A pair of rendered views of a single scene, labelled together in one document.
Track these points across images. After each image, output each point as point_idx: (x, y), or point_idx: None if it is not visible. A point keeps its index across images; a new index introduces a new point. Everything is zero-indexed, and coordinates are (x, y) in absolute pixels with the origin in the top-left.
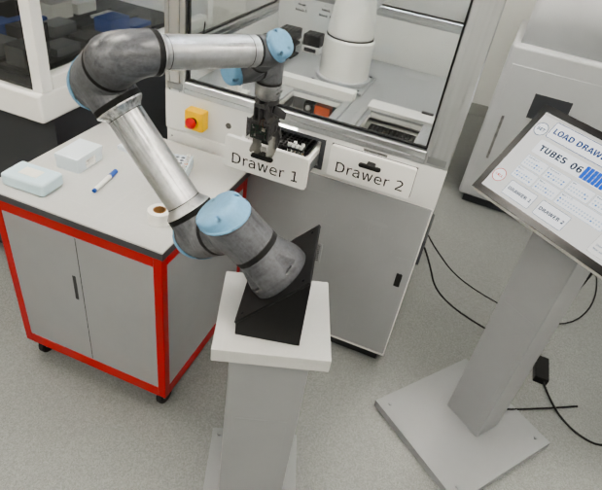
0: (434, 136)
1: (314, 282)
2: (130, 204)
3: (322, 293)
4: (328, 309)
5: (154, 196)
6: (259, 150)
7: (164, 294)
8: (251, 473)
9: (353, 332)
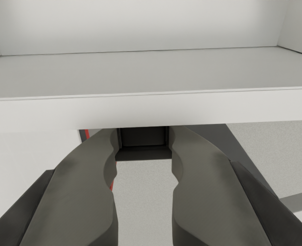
0: None
1: (298, 214)
2: None
3: None
4: None
5: None
6: (113, 147)
7: (112, 185)
8: None
9: None
